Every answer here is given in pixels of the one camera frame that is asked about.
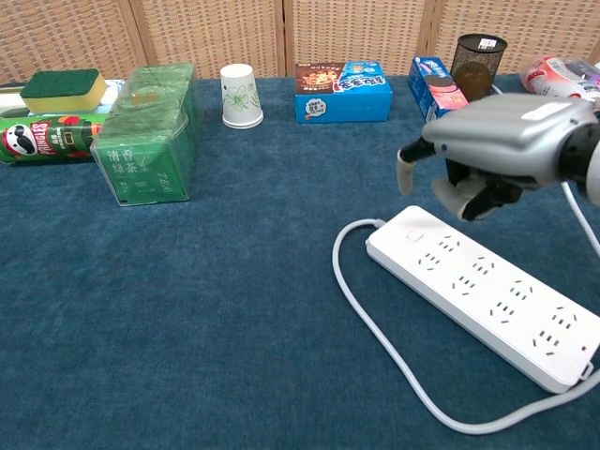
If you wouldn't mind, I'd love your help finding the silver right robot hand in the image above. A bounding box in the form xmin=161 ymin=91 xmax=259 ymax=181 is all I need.
xmin=397 ymin=92 xmax=600 ymax=222

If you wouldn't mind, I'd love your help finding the white power strip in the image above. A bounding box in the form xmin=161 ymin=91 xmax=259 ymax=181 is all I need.
xmin=365 ymin=204 xmax=600 ymax=395

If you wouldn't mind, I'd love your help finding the black mesh pen holder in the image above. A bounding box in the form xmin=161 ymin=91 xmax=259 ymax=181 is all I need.
xmin=449 ymin=33 xmax=509 ymax=103

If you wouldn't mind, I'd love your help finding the blue pink Oreo box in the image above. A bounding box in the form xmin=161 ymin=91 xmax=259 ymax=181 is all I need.
xmin=406 ymin=55 xmax=471 ymax=124

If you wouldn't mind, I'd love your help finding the red label plastic bottle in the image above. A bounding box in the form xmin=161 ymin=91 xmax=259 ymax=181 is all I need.
xmin=519 ymin=54 xmax=600 ymax=103

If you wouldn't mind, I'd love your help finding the clear purple label bottle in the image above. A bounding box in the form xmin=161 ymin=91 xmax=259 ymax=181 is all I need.
xmin=564 ymin=55 xmax=600 ymax=90

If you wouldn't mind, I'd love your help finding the blue brown cookie box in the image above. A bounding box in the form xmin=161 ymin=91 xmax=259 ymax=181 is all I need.
xmin=293 ymin=60 xmax=394 ymax=125

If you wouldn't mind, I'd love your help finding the woven bamboo folding screen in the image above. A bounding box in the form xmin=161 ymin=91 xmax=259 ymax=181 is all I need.
xmin=0 ymin=0 xmax=600 ymax=85

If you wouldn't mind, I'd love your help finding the white paper cup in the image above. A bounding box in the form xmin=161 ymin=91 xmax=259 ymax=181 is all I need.
xmin=219 ymin=63 xmax=265 ymax=129

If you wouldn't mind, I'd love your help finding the blue carpet table cloth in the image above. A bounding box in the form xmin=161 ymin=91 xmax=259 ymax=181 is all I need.
xmin=0 ymin=74 xmax=600 ymax=450

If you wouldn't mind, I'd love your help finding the green tea box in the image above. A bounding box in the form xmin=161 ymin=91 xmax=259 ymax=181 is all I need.
xmin=89 ymin=62 xmax=197 ymax=208

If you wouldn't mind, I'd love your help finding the green yellow sponge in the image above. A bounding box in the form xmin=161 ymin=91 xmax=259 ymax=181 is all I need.
xmin=19 ymin=67 xmax=108 ymax=114

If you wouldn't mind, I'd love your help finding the green Pringles can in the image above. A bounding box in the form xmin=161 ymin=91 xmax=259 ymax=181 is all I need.
xmin=0 ymin=111 xmax=108 ymax=166

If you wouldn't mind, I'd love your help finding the white power cable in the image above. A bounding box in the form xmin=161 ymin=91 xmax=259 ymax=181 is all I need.
xmin=331 ymin=180 xmax=600 ymax=435

